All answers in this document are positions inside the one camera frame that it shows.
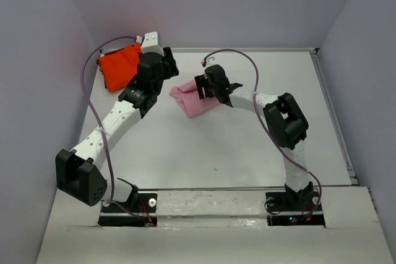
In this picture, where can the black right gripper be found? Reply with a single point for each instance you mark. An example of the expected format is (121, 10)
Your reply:
(202, 81)

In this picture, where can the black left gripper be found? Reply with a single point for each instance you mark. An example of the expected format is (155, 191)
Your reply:
(173, 70)

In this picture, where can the pink t shirt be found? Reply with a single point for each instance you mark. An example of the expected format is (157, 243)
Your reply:
(187, 98)

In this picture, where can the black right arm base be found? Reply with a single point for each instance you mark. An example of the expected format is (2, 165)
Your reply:
(280, 212)

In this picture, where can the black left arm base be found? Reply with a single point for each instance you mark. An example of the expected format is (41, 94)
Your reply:
(139, 214)

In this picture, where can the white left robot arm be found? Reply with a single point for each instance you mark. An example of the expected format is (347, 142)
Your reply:
(78, 171)

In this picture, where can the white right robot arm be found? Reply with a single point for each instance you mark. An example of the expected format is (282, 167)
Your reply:
(282, 118)

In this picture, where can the orange t shirt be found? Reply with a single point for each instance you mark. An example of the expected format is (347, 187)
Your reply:
(130, 58)

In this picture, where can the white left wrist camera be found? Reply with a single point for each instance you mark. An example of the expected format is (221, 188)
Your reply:
(150, 42)

